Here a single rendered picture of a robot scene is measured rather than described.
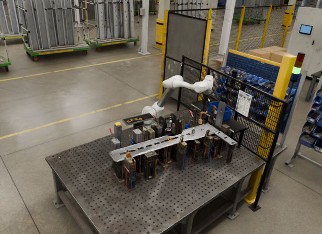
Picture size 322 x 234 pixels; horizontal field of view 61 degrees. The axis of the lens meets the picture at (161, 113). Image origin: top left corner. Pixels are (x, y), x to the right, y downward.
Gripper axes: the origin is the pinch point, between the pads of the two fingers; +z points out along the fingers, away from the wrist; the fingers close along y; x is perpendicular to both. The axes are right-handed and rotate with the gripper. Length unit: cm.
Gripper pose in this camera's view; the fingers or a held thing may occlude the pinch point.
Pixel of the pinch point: (204, 109)
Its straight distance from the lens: 323.2
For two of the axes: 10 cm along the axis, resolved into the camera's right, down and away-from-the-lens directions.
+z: -0.6, 8.8, 4.6
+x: 8.5, -2.0, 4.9
